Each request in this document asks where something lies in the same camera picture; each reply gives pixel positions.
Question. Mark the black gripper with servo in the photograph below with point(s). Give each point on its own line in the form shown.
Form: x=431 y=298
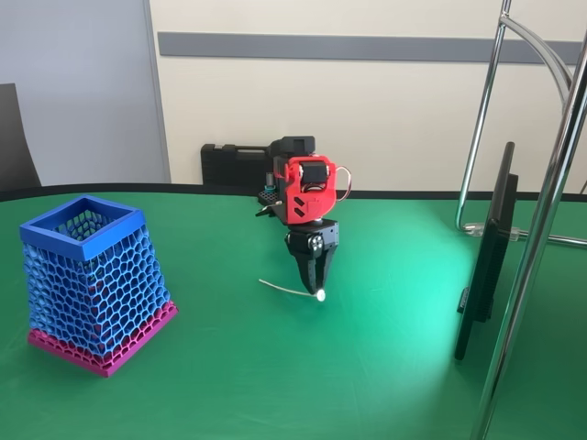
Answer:
x=326 y=235

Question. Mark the white cable with round tip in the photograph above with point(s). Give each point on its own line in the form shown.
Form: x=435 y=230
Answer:
x=322 y=296

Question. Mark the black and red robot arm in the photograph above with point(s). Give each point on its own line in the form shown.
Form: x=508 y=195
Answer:
x=307 y=206

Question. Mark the blue and magenta lattice basket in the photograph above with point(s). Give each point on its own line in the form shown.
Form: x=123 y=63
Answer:
x=112 y=234

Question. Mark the green table cloth black edge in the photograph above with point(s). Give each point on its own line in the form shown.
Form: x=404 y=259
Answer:
x=321 y=389

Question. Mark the black plastic tool case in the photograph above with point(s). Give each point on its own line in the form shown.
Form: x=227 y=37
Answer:
x=215 y=165

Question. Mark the chrome tube stand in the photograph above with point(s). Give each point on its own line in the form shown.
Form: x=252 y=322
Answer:
x=524 y=275

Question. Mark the dark chair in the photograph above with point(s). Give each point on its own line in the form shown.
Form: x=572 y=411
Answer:
x=14 y=137

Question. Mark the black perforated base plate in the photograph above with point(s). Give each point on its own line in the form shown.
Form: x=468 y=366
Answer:
x=266 y=199

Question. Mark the grey wall rail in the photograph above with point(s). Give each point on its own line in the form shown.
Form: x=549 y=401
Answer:
x=367 y=47

